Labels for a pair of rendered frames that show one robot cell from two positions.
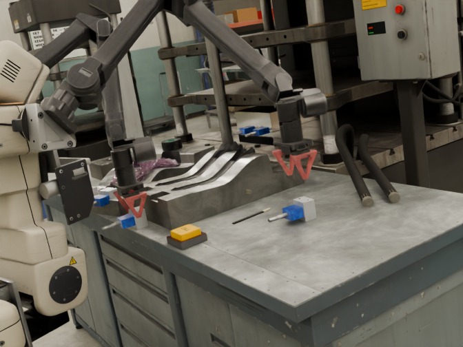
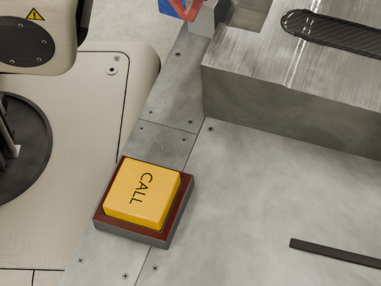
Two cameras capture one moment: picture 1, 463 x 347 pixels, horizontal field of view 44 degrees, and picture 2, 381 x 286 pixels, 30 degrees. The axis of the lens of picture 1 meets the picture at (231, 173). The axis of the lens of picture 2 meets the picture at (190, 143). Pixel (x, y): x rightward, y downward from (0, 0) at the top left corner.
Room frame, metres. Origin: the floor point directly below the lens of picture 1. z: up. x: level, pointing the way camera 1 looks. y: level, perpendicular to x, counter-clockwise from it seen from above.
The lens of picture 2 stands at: (1.29, -0.18, 1.44)
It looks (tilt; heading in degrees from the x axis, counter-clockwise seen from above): 57 degrees down; 56
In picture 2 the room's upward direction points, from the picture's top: 6 degrees counter-clockwise
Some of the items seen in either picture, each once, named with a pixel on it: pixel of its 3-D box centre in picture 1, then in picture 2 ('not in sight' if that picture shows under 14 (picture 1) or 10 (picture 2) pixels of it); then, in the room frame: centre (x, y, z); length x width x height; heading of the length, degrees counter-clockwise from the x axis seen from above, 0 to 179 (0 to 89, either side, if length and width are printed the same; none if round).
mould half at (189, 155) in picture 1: (146, 177); not in sight; (2.06, 0.31, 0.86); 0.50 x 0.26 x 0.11; 139
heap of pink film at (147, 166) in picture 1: (145, 166); not in sight; (2.05, 0.31, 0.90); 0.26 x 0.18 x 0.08; 139
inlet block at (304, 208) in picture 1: (289, 213); not in sight; (1.46, -0.14, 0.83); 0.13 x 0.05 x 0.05; 114
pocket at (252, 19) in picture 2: (161, 200); (246, 22); (1.64, 0.22, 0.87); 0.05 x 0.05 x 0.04; 32
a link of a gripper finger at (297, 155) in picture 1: (300, 161); not in sight; (1.45, -0.18, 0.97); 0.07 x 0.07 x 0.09; 23
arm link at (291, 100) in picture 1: (290, 110); not in sight; (1.48, -0.18, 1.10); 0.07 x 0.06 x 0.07; 102
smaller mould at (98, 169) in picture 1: (117, 165); not in sight; (2.48, 0.49, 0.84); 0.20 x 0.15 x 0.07; 122
